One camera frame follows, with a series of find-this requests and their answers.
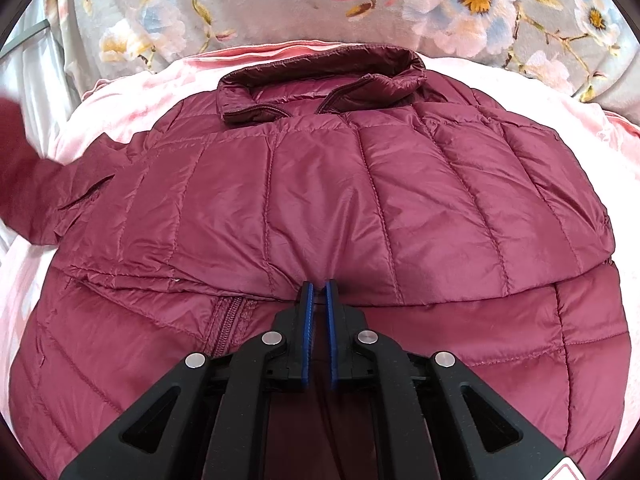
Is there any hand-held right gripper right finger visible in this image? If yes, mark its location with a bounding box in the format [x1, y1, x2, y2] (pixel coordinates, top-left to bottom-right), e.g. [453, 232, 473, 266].
[324, 279, 587, 480]

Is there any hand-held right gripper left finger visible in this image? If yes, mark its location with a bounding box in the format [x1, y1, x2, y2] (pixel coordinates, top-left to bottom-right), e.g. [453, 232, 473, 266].
[59, 281, 315, 480]

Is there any maroon puffer jacket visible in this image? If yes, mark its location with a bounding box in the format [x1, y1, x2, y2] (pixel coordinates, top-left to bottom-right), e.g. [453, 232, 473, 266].
[0, 45, 632, 480]

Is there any grey floral blanket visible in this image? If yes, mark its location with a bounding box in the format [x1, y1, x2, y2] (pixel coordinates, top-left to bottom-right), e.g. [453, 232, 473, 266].
[65, 0, 640, 121]

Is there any silver satin curtain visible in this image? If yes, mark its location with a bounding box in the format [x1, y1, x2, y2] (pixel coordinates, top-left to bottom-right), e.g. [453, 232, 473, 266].
[0, 0, 88, 256]

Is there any grey curtain band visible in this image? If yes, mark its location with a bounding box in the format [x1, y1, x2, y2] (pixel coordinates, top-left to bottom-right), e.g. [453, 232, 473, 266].
[0, 19, 52, 60]

